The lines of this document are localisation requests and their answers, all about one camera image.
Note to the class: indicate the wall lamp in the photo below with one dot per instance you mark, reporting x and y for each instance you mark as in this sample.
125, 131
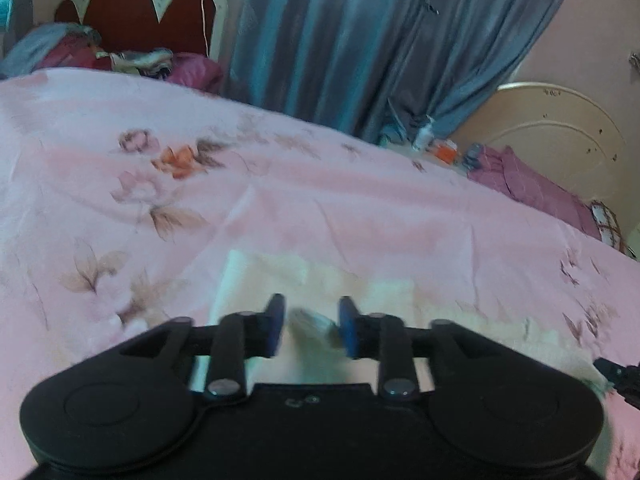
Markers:
635, 60

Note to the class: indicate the white pump bottle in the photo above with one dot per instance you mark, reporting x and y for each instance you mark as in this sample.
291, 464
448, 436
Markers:
424, 135

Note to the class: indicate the pile of bedding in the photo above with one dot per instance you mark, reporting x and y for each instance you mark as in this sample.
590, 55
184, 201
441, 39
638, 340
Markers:
45, 47

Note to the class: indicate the purple pillow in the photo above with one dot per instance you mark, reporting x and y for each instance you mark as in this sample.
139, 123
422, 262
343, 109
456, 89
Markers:
530, 185

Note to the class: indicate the checkered pillow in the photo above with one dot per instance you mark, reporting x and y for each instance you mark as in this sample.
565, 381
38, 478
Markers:
607, 225

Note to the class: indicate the orange box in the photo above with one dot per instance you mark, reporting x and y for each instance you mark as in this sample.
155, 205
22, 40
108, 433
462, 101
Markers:
445, 151

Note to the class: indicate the cream round headboard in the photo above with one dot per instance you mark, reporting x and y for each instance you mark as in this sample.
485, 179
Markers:
550, 130

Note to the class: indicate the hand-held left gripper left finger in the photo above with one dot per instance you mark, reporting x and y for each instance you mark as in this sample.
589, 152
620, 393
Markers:
274, 325

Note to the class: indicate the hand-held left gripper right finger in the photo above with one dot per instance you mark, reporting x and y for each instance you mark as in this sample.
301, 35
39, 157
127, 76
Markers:
348, 327

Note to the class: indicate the white knit sweater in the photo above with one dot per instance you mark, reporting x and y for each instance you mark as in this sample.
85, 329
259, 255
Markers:
390, 290

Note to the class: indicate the red heart-shaped headboard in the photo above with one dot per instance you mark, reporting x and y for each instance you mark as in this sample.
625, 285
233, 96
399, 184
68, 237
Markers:
130, 15

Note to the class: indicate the magenta cloth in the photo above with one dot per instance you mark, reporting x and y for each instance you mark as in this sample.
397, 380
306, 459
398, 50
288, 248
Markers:
197, 72

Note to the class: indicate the pile of mixed clothes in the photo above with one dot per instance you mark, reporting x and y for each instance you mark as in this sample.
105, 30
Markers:
135, 62

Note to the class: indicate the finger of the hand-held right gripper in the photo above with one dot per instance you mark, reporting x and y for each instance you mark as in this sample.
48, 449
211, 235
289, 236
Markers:
610, 369

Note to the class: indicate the pink floral bed sheet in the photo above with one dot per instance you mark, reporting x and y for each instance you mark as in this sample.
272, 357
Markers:
300, 210

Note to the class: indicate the small blue item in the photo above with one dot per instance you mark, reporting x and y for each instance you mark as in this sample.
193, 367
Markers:
472, 155

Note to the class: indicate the blue-grey wide curtain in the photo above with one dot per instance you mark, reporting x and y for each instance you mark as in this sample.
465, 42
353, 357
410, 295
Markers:
380, 35

